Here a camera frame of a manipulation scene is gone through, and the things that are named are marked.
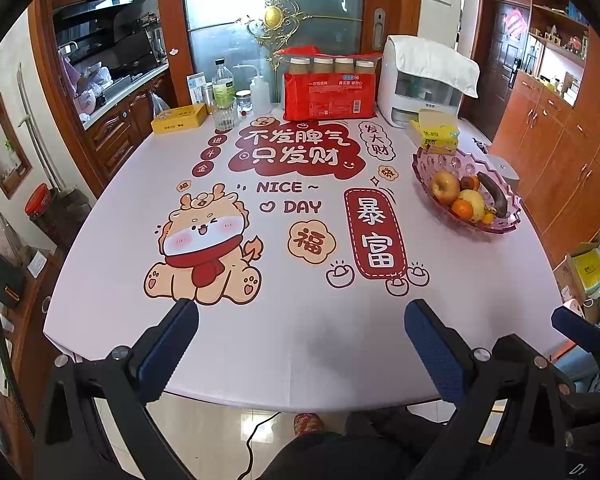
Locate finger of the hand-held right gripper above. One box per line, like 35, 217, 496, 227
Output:
550, 377, 600, 413
551, 306, 600, 356

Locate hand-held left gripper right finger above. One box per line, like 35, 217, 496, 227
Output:
403, 298, 576, 480

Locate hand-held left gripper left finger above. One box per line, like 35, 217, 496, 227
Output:
32, 297, 201, 480

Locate overripe dark banana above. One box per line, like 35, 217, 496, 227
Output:
476, 172, 512, 220

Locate yellow pear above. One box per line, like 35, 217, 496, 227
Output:
457, 189, 487, 223

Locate red apple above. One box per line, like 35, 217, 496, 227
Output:
431, 170, 461, 206

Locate pink plastic fruit bowl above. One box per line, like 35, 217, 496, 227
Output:
411, 146, 523, 237

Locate blue grey cloth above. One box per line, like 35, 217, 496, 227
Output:
555, 345, 600, 393

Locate cardboard box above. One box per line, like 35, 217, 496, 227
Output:
552, 241, 600, 311

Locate person's dark trousers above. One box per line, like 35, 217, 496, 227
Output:
275, 407, 461, 480

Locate printed tablecloth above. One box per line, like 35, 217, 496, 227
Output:
42, 102, 573, 408

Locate red slipper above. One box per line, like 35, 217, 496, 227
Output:
292, 412, 326, 438

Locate grey plastic stool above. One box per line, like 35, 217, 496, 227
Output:
485, 157, 521, 183

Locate black box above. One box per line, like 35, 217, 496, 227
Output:
0, 249, 28, 309

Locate red lid jar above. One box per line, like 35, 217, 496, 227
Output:
24, 182, 56, 221

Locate yellow tissue box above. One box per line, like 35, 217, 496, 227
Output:
406, 107, 461, 156

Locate wooden kitchen cabinet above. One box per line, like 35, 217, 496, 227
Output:
30, 0, 181, 196

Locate yellow tin box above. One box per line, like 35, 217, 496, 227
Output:
151, 103, 208, 135

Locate dark wooden door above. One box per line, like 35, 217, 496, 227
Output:
472, 0, 533, 141

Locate clear bottle green label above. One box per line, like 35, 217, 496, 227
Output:
211, 58, 238, 131

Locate small white box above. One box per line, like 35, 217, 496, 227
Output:
186, 72, 210, 106

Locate white countertop appliance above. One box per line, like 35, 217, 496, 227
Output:
377, 35, 473, 128

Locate white squeeze bottle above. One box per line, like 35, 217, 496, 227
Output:
232, 64, 273, 117

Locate red gift box with jars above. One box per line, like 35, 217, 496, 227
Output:
275, 46, 383, 122

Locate pink plastic bag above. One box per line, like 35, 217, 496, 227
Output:
62, 57, 98, 116

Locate white towel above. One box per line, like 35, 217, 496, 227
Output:
392, 35, 481, 98

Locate wooden display shelf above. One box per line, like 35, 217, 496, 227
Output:
527, 0, 598, 108

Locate red door ornament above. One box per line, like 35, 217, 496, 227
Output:
502, 7, 528, 38

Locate gold door ornament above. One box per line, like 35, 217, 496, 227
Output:
245, 0, 306, 53

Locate frosted glass sliding door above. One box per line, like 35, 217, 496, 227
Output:
180, 0, 366, 106

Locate black cable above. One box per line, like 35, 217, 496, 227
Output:
235, 412, 281, 480

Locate wooden wall niche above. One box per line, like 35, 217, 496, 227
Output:
0, 92, 33, 198

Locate silver door handle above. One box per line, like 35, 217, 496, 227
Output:
372, 7, 387, 51

